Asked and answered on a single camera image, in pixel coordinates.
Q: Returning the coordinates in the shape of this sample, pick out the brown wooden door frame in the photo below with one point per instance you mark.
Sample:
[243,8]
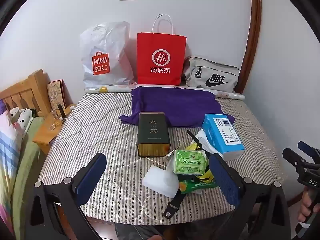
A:
[253,30]

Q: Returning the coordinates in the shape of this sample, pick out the person's right hand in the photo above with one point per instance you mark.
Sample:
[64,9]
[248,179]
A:
[306,210]

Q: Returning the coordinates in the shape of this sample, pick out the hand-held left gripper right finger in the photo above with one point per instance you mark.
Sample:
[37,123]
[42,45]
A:
[225,180]

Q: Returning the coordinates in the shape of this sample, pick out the grey sports bag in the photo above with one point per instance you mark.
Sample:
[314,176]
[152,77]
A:
[200,80]

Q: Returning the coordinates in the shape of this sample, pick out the dark green tin box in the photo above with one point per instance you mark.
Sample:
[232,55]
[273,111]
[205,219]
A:
[153,130]

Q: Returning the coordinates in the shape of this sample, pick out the white plastic shopping bag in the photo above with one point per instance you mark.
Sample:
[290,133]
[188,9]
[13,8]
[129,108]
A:
[107,45]

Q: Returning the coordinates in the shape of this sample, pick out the red paper bag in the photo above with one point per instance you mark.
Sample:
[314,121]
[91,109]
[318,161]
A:
[161,45]

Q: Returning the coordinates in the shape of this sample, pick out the colourful bedding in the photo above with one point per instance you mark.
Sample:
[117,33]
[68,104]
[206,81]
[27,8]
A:
[15,155]

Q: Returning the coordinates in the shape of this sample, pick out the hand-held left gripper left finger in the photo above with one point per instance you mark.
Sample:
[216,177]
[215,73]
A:
[90,177]

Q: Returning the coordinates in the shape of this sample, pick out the wooden headboard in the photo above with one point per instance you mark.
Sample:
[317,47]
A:
[27,90]

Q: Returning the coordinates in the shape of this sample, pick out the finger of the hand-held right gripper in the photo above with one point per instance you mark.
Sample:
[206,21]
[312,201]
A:
[310,151]
[293,158]

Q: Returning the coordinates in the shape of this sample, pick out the wooden nightstand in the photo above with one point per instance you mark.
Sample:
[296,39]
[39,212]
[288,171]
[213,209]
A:
[46,135]

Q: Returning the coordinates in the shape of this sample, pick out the rolled paper poster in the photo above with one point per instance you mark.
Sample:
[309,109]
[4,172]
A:
[112,89]

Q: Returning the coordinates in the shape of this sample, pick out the blue tissue pack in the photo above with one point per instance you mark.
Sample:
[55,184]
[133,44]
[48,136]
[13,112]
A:
[220,135]

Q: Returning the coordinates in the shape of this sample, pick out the yellow black striped sock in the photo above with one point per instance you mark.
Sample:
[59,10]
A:
[206,177]

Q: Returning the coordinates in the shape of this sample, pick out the green tissue packet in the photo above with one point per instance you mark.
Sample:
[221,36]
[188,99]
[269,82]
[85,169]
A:
[190,162]

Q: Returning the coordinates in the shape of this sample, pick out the mint white sock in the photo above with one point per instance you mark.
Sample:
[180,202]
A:
[208,142]

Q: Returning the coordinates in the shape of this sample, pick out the white sponge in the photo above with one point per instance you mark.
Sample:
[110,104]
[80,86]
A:
[160,181]

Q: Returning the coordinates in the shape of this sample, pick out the green snack packet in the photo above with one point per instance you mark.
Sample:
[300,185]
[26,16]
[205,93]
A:
[197,186]

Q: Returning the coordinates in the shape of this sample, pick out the brown patterned book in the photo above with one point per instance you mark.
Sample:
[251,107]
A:
[56,93]

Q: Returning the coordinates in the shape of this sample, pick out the striped quilted mattress pad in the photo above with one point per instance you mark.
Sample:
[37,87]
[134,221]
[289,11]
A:
[100,135]

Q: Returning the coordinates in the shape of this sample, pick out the purple towel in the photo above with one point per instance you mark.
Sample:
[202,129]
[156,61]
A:
[175,102]

